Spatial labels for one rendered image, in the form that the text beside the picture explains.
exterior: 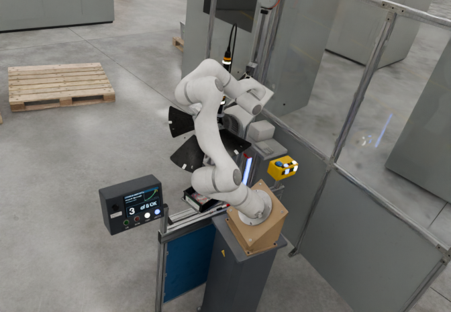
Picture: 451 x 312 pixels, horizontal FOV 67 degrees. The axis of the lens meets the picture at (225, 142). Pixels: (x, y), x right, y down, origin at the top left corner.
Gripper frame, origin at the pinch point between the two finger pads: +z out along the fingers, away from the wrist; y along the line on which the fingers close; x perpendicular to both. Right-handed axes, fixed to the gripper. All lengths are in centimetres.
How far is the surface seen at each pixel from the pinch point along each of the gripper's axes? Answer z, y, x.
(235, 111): 16.0, 26.8, -32.6
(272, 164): -35, 21, -42
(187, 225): -38, -39, -63
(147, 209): -42, -65, -34
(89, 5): 574, 84, -114
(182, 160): 2, -22, -52
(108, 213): -41, -83, -30
